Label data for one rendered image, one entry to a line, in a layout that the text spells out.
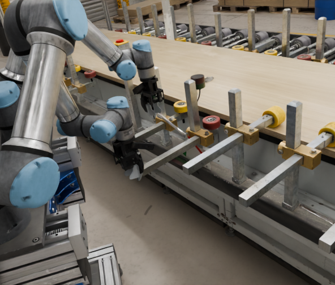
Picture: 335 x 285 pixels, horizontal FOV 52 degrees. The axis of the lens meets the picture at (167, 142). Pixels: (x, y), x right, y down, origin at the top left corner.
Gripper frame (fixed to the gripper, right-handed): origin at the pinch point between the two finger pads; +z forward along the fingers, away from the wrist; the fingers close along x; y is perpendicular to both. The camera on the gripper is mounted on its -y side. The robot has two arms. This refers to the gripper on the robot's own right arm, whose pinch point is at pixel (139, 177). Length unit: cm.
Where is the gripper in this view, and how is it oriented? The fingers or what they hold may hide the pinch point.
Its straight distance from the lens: 141.5
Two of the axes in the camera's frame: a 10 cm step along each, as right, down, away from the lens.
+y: -7.6, 4.2, -4.9
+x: 6.3, 3.1, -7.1
